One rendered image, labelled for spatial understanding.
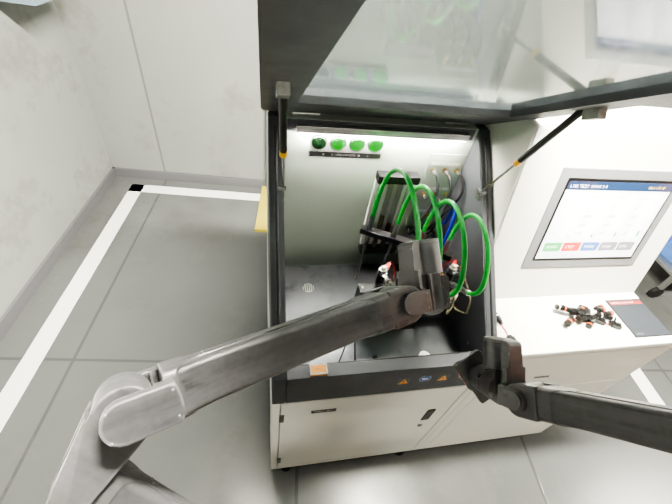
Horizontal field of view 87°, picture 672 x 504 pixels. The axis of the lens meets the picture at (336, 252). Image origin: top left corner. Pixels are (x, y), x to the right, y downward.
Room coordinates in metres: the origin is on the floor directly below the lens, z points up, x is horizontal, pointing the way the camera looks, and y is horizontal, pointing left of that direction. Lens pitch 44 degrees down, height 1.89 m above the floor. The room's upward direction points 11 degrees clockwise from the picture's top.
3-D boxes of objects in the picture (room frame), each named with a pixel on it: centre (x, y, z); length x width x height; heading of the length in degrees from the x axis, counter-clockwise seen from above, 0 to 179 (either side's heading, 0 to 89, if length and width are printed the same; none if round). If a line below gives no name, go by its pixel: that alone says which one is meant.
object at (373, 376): (0.55, -0.22, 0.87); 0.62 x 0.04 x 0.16; 106
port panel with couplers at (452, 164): (1.09, -0.31, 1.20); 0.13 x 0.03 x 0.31; 106
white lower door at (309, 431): (0.53, -0.23, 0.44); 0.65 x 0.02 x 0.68; 106
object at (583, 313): (0.84, -0.90, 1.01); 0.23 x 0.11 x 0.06; 106
